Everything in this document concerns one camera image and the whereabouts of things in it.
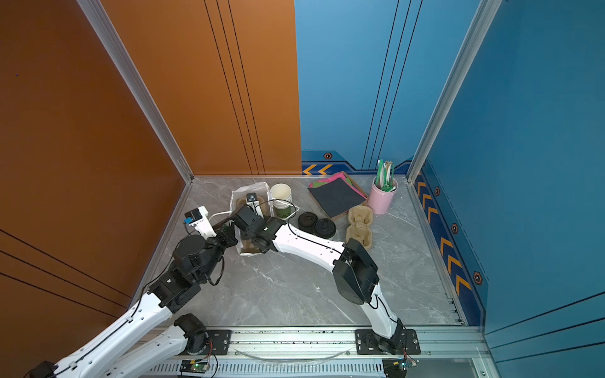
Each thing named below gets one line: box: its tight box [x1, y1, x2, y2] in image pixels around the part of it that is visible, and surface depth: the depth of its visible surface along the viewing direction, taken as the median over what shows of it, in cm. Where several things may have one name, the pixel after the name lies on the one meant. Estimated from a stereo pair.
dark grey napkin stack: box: [307, 177, 368, 219], surface depth 106 cm
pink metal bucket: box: [367, 175, 399, 215], surface depth 102 cm
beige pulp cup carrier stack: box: [345, 204, 374, 250], surface depth 99 cm
